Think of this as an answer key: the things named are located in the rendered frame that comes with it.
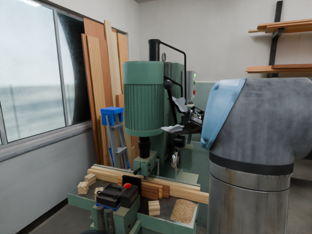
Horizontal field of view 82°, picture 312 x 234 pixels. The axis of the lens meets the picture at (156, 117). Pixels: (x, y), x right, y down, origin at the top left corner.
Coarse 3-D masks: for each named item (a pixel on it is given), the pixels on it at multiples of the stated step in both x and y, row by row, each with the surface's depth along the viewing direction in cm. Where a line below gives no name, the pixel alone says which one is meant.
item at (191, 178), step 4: (184, 172) 124; (180, 176) 119; (184, 176) 119; (188, 176) 119; (192, 176) 119; (196, 176) 119; (184, 180) 115; (188, 180) 115; (192, 180) 115; (196, 180) 115; (92, 220) 83
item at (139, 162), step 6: (150, 150) 94; (138, 156) 86; (150, 156) 86; (156, 156) 92; (138, 162) 82; (144, 162) 81; (150, 162) 84; (156, 162) 93; (138, 168) 83; (144, 168) 81; (150, 168) 85; (138, 174) 83; (144, 174) 82
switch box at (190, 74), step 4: (188, 72) 97; (192, 72) 97; (188, 76) 98; (192, 76) 97; (188, 80) 98; (192, 80) 98; (188, 84) 99; (192, 84) 99; (184, 88) 100; (188, 88) 99; (192, 88) 99; (184, 92) 100; (188, 92) 100; (192, 92) 100; (184, 96) 101; (188, 96) 100; (192, 96) 101
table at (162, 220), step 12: (96, 180) 97; (72, 192) 86; (72, 204) 86; (84, 204) 83; (144, 204) 78; (168, 204) 78; (144, 216) 72; (156, 216) 71; (168, 216) 71; (96, 228) 70; (132, 228) 69; (156, 228) 71; (168, 228) 69; (180, 228) 68; (192, 228) 66
